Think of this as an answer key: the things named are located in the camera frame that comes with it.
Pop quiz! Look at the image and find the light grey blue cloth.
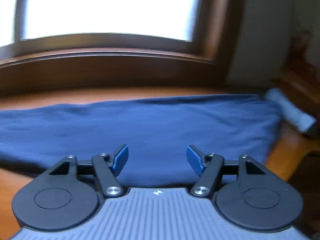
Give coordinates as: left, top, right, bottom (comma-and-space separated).
265, 88, 317, 134

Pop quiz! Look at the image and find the navy blue garment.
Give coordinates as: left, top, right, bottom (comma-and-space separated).
1, 94, 281, 187

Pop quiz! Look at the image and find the window with brown frame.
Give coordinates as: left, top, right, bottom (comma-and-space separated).
1, 0, 245, 95

